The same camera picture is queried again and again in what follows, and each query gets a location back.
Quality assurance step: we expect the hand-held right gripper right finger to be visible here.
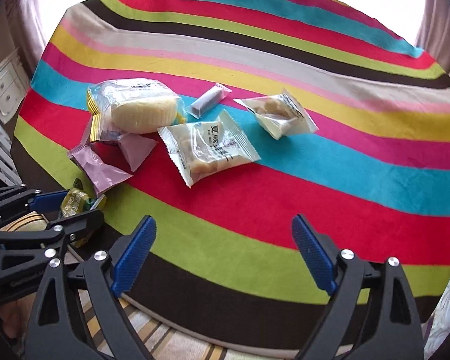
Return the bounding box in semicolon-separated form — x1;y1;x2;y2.
292;214;424;360

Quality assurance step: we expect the white slatted chair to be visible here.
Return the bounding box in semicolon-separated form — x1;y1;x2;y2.
0;122;23;188

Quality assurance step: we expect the small wrapped candy stick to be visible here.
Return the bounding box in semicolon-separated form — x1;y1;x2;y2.
185;82;233;119

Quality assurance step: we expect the white patterned lace cloth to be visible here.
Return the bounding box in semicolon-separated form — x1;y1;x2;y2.
424;270;450;360

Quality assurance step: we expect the pink snack packet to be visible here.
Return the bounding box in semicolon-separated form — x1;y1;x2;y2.
67;143;133;196
92;132;159;175

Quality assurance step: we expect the colourful striped blanket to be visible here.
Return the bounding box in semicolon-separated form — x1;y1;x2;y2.
13;0;450;351

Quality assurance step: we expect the green snack packet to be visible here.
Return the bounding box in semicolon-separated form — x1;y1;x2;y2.
60;187;107;248

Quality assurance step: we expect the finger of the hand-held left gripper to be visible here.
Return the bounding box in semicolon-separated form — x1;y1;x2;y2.
0;210;105;260
0;184;70;223

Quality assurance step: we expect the mauve curtain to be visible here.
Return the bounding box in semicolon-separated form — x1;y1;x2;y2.
4;0;66;70
414;0;450;79

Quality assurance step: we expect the clear yellow cake packet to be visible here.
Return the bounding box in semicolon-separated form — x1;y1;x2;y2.
87;78;188;141

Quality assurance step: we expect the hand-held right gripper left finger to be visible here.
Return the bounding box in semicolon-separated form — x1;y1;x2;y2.
25;215;157;360

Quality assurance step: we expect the white cabinet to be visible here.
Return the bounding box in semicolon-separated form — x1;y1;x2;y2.
0;50;32;122

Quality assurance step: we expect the striped beige towel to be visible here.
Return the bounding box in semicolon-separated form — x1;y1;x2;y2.
0;212;323;360

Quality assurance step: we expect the cream nut packet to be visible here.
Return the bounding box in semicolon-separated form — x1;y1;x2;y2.
157;109;261;188
233;89;319;140

